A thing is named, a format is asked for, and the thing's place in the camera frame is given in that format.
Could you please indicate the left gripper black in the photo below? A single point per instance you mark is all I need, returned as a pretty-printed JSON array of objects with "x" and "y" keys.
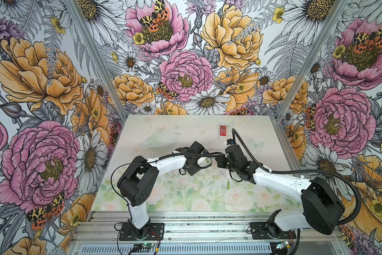
[{"x": 193, "y": 171}]

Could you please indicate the left circuit board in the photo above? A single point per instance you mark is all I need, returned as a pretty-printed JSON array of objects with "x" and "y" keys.
[{"x": 145, "y": 246}]

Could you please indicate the aluminium frame rail front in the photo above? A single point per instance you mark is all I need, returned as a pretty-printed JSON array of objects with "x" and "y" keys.
[{"x": 179, "y": 227}]

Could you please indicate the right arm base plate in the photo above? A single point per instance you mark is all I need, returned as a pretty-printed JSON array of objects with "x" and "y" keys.
[{"x": 263, "y": 230}]

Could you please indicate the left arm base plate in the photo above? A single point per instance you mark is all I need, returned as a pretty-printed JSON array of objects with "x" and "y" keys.
[{"x": 149, "y": 232}]

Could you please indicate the circuit board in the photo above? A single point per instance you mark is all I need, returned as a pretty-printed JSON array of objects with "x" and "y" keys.
[
  {"x": 283, "y": 245},
  {"x": 145, "y": 246}
]

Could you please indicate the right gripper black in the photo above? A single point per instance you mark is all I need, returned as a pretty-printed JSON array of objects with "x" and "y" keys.
[{"x": 221, "y": 160}]

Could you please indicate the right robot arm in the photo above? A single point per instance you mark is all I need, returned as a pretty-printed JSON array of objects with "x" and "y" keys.
[{"x": 320, "y": 210}]

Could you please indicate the red white remote control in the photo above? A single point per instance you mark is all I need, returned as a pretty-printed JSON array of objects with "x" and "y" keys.
[{"x": 222, "y": 132}]

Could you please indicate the right circuit board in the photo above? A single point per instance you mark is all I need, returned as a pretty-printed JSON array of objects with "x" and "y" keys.
[{"x": 283, "y": 245}]

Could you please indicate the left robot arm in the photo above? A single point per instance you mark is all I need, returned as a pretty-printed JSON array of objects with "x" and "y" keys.
[{"x": 138, "y": 180}]

